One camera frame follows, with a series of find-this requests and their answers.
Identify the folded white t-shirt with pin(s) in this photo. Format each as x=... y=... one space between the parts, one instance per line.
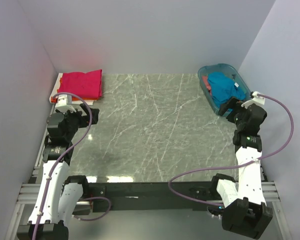
x=54 y=91

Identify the blue t-shirt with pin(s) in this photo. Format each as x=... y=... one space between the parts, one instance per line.
x=223 y=88

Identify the teal plastic basket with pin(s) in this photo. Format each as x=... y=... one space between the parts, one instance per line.
x=228 y=71

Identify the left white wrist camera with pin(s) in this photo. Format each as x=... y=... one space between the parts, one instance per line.
x=63 y=103

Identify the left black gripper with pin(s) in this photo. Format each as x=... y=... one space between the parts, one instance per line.
x=84 y=120

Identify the salmon pink t-shirt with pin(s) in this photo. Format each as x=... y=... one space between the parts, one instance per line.
x=208 y=88

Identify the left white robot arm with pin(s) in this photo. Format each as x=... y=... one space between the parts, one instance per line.
x=58 y=193

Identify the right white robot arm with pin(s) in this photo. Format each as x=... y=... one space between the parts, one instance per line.
x=245 y=210

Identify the black base beam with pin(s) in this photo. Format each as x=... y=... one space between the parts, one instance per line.
x=141 y=196

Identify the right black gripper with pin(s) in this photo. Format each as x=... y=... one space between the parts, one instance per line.
x=233 y=103

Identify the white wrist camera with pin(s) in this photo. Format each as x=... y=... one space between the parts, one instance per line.
x=254 y=99
x=63 y=103

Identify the folded magenta t-shirt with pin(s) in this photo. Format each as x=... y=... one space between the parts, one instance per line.
x=87 y=86

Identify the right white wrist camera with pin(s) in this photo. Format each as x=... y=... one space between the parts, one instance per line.
x=254 y=99

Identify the aluminium frame rail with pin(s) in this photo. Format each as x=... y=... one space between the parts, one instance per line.
x=29 y=192

